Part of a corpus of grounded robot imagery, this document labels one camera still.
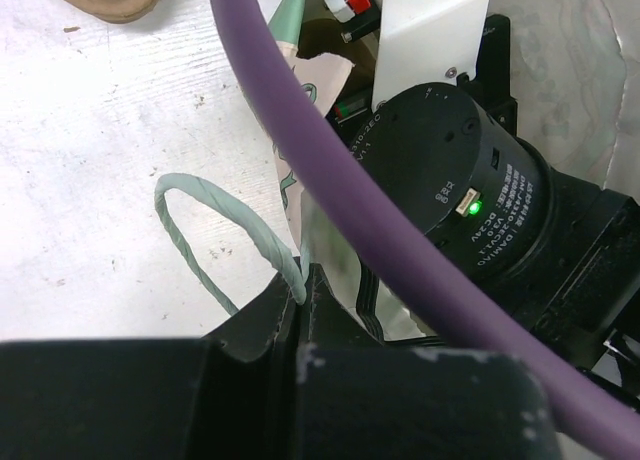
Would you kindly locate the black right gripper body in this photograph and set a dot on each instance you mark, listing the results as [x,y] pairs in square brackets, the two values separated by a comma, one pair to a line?
[559,254]

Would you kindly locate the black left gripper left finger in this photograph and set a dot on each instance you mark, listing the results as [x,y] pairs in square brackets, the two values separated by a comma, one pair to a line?
[222,396]

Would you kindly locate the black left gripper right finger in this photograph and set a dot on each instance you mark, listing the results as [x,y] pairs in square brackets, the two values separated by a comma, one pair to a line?
[357,399]

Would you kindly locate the green paper takeout bag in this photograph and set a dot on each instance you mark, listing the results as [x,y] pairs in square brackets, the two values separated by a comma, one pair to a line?
[386,274]

